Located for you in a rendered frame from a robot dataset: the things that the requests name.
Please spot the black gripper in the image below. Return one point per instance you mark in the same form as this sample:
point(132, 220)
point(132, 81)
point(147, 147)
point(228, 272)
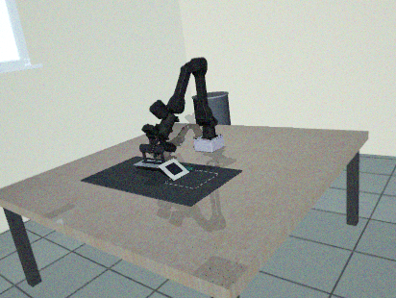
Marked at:
point(159, 135)

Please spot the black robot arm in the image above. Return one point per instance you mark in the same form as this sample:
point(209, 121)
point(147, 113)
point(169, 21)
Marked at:
point(176, 104)

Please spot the white square tile with dark centre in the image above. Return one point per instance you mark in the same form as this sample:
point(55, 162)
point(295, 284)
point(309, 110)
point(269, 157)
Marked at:
point(173, 169)

